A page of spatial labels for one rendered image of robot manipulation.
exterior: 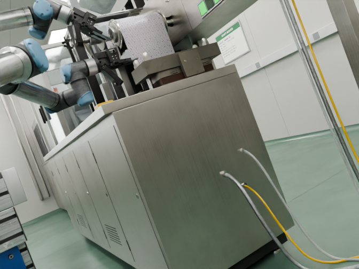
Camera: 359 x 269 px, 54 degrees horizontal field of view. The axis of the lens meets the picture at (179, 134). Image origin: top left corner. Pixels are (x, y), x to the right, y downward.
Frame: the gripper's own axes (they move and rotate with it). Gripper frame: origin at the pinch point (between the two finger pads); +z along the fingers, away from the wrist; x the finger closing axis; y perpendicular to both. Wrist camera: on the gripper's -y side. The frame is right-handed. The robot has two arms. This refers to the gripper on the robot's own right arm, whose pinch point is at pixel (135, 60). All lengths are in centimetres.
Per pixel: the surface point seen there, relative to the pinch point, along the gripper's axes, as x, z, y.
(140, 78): -12.0, -6.5, -11.1
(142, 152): -26, -23, -42
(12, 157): 556, -47, 16
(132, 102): -26.0, -19.8, -21.6
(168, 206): -26, -21, -65
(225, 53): 266, 262, 39
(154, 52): -0.3, 10.5, 1.5
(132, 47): -0.3, 0.4, 6.3
